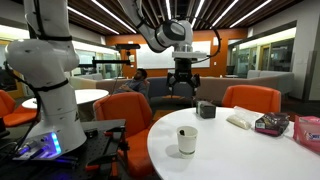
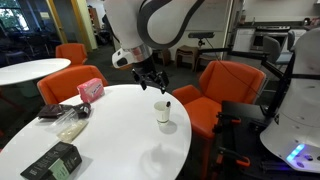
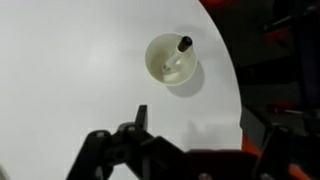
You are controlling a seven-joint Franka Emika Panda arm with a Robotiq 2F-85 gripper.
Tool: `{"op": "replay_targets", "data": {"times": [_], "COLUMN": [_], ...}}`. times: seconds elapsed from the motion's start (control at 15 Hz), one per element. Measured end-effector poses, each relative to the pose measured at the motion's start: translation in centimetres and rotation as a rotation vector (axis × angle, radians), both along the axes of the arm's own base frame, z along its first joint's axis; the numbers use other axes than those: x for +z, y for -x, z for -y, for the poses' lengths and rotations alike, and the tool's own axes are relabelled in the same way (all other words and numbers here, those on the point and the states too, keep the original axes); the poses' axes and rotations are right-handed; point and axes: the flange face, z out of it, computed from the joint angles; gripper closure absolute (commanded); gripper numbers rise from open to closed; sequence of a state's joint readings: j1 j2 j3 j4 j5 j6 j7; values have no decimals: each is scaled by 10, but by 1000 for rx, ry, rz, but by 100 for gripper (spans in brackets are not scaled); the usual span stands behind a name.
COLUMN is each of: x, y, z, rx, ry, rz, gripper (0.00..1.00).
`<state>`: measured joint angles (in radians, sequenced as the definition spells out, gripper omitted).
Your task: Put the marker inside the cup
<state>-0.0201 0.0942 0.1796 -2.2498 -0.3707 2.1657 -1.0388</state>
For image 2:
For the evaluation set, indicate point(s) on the white round side table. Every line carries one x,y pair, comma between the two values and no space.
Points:
31,70

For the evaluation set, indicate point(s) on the marker with black cap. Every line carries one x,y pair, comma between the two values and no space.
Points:
167,104

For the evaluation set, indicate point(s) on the black cardboard box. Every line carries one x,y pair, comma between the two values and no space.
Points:
53,163

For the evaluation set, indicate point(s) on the white paper cup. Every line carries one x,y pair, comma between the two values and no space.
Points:
162,115

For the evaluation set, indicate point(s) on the grey office chair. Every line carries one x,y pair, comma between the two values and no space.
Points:
271,48

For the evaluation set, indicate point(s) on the brown wooden stool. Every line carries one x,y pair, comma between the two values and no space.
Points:
186,55

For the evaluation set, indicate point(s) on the clear bag of white contents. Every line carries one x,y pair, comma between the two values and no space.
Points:
70,128

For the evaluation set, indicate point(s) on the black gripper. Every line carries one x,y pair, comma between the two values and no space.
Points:
150,71

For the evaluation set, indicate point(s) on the standing whiteboard easel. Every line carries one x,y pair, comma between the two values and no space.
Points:
216,15

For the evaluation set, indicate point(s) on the white machine base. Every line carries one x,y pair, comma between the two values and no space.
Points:
250,140

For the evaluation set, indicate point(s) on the stainless steel oven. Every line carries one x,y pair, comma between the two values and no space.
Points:
270,36

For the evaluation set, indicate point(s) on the pink snack package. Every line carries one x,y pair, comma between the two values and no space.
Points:
90,89

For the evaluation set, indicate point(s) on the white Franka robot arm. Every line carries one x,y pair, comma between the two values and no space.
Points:
156,20

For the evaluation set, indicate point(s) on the orange armchair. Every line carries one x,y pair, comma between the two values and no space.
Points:
71,53
66,83
230,86

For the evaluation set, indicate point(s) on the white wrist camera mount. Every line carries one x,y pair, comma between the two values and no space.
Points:
121,58

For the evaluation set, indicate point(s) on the black stereo camera bar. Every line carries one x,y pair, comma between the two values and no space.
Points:
201,35

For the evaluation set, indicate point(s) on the dark purple snack bag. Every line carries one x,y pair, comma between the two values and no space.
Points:
63,110

